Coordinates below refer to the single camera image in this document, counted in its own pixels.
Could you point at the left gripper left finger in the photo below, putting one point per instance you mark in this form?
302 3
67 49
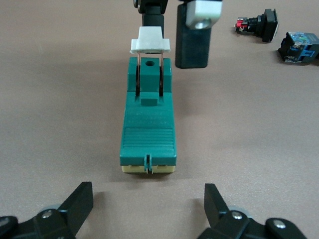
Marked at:
57 224

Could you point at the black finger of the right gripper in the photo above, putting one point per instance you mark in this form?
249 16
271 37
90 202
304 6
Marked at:
193 47
153 15

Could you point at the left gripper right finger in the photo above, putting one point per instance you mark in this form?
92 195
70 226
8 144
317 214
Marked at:
234 226

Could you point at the brown paper table cover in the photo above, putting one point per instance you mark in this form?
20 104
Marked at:
62 99

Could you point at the black switch red block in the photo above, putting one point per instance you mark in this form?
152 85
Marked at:
261 23

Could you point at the green push button switch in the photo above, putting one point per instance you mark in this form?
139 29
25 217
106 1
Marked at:
299 47

